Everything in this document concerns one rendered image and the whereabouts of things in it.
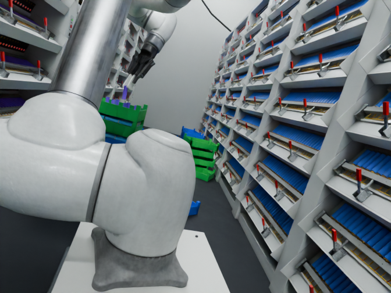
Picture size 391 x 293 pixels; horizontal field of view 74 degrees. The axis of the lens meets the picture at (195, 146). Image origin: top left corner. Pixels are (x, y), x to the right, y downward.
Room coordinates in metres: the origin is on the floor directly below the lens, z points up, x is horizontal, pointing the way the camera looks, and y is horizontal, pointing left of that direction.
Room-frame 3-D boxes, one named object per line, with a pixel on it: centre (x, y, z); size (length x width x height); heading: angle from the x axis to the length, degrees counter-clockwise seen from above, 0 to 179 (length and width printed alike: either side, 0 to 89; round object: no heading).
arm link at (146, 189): (0.50, 0.07, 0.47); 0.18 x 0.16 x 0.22; 105
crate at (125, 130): (1.28, 0.45, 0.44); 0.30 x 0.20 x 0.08; 93
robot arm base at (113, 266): (0.52, 0.07, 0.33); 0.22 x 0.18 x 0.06; 25
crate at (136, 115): (1.28, 0.45, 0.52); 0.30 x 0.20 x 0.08; 93
